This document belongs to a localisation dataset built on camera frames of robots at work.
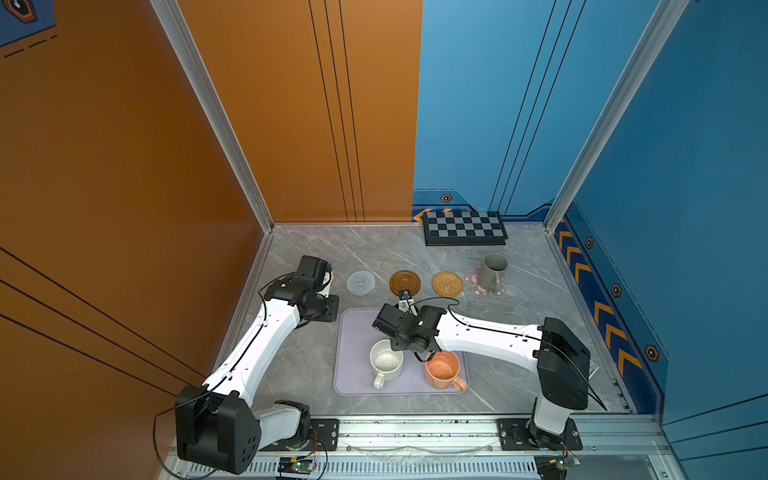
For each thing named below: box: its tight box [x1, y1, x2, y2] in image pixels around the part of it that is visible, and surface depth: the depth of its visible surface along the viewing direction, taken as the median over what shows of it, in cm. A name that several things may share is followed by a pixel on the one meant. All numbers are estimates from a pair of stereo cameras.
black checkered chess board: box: [423, 211, 509, 246], surface depth 118 cm
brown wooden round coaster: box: [389, 270, 421, 296], surface depth 104 cm
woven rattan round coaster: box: [431, 271, 463, 298], surface depth 104 cm
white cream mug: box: [370, 339, 404, 391], surface depth 80 cm
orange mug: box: [424, 350, 468, 393], surface depth 81 cm
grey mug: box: [479, 252, 509, 293], surface depth 96 cm
